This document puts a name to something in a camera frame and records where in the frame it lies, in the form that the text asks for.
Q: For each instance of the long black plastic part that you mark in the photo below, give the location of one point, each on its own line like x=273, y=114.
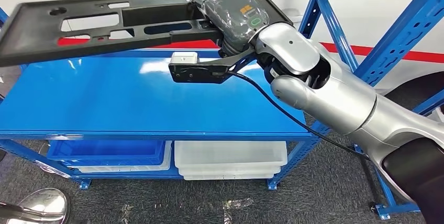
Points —
x=86, y=47

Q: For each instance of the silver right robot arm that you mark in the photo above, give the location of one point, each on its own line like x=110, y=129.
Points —
x=347, y=104

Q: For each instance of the blue plastic bin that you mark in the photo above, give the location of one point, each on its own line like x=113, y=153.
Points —
x=104, y=151

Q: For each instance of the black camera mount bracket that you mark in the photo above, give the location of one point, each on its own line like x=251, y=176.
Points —
x=197, y=75

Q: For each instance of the silver floor tape mark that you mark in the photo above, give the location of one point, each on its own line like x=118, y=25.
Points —
x=239, y=203

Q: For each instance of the chrome stanchion with round base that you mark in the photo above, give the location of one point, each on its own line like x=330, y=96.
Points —
x=45, y=201

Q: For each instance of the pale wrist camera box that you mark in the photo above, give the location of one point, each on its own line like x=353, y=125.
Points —
x=184, y=57

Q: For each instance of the white car with red stripe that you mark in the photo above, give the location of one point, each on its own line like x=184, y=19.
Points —
x=364, y=11

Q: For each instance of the blue metal shelf rack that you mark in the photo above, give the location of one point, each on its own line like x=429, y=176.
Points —
x=104, y=104

